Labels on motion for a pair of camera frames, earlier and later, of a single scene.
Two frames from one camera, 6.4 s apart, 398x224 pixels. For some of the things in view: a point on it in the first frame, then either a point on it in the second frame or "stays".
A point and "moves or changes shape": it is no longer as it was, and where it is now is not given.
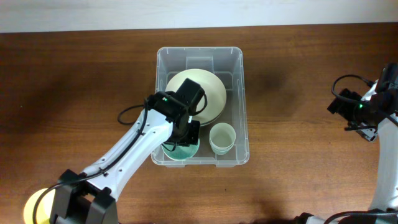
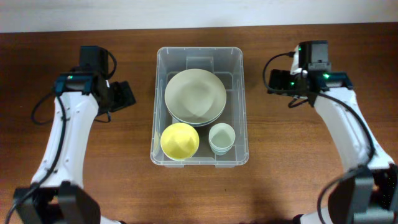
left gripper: x=193 y=139 -> x=125 y=96
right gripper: x=341 y=107 -> x=283 y=75
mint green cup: x=221 y=149 stays
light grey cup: x=219 y=151 stays
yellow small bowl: x=44 y=209 moves or changes shape
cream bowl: x=212 y=88 stays
